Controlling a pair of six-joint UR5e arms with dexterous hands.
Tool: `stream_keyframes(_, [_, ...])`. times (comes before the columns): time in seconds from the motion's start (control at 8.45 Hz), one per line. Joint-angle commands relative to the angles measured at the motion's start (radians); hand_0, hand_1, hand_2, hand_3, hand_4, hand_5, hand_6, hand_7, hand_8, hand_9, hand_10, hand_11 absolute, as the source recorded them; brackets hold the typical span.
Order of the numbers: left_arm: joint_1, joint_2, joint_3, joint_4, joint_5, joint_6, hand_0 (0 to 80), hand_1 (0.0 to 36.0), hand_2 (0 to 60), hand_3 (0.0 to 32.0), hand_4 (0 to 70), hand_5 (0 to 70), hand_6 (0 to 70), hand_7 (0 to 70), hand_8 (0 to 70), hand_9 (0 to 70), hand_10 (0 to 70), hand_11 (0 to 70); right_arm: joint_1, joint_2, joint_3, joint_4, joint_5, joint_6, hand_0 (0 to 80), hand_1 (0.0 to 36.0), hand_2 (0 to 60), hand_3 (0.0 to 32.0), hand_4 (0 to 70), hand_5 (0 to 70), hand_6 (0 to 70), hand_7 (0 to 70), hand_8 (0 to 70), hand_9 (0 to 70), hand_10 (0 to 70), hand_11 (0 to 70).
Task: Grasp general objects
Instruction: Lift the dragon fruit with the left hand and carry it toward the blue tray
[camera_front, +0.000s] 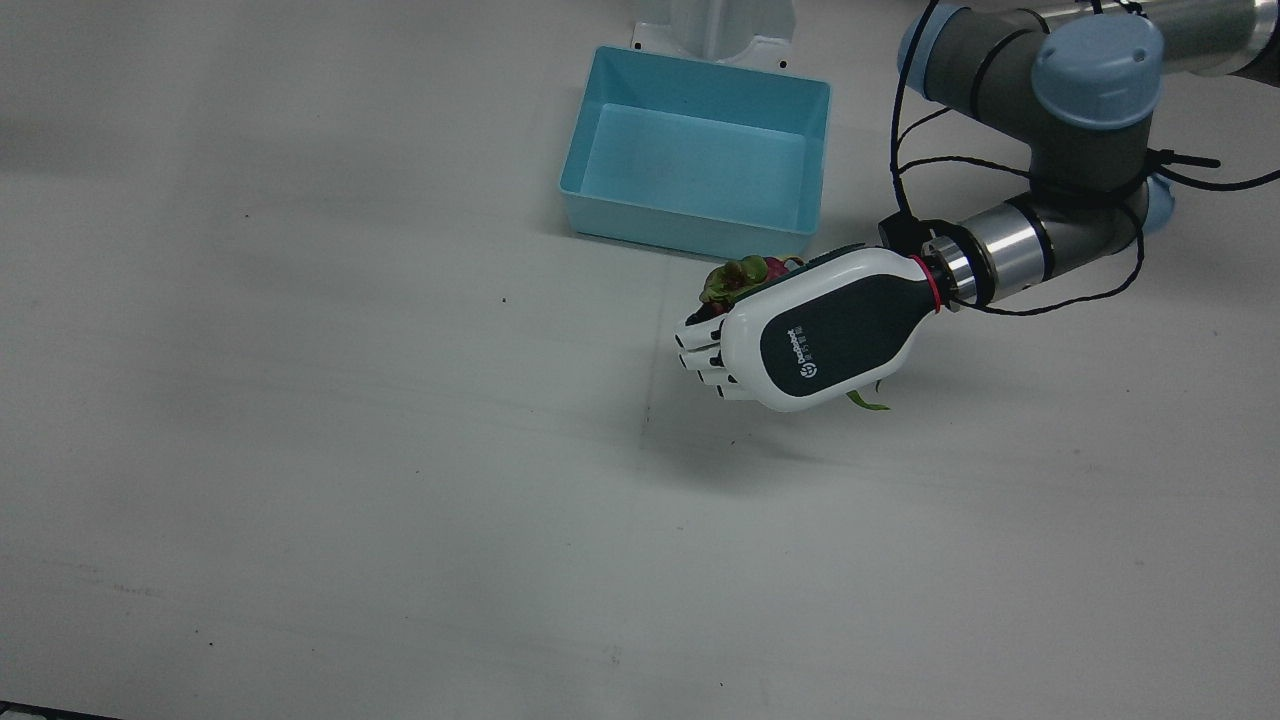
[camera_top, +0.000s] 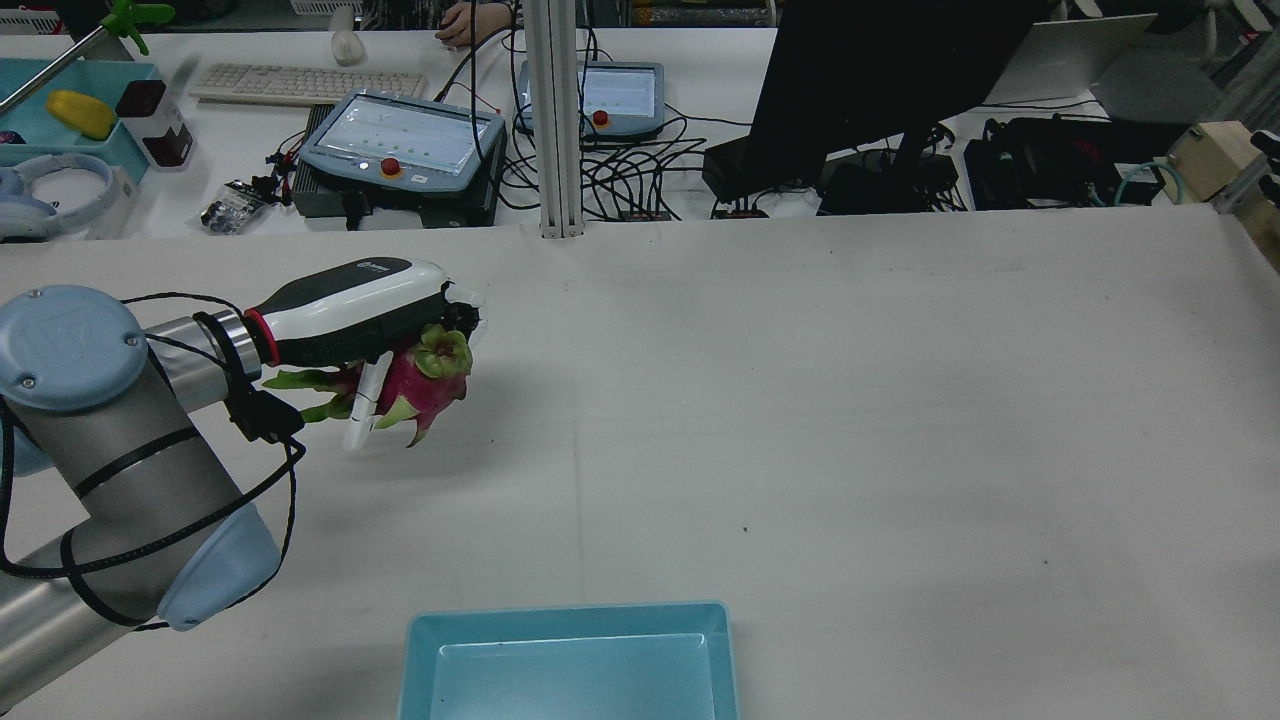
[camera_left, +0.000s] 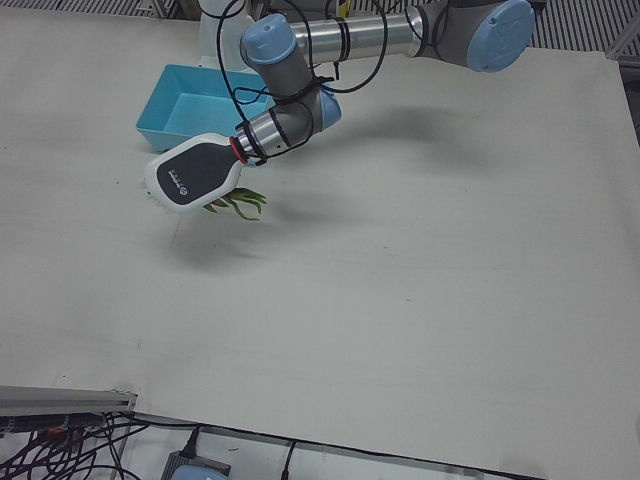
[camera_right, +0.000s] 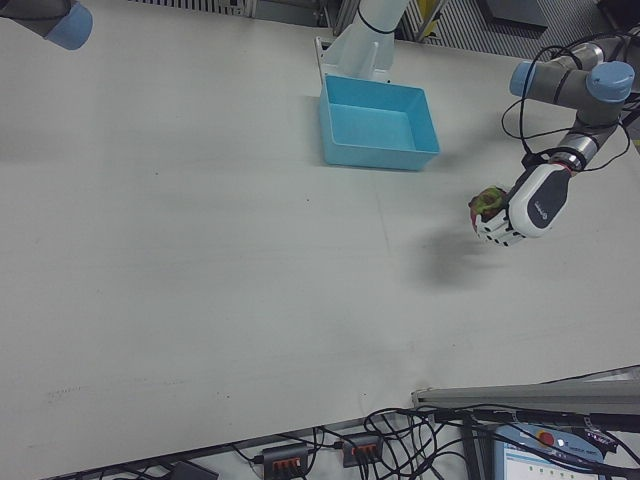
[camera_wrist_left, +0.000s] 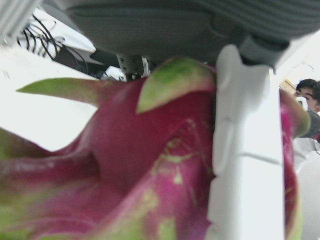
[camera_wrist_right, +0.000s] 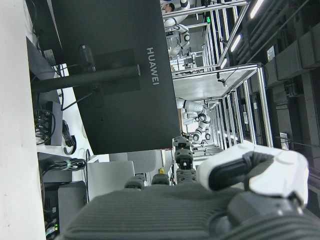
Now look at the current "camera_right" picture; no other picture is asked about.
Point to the blue plastic bin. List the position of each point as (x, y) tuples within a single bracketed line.
[(370, 125)]

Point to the white grey robot hand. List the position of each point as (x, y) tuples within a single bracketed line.
[(537, 205)]

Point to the teach pendant with red button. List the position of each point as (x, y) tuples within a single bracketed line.
[(550, 450)]

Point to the grey hub orange ports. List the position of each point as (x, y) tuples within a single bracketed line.
[(362, 447), (285, 456)]

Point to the red dragon fruit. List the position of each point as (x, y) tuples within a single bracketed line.
[(487, 200)]

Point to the dark grey box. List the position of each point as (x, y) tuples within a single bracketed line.
[(515, 11)]

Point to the white pedestal stand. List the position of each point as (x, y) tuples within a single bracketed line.
[(370, 35)]

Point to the aluminium frame rail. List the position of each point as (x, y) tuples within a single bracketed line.
[(525, 395)]

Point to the yellow black post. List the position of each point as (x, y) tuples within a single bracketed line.
[(430, 15)]

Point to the black power adapter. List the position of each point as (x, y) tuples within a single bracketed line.
[(192, 471)]

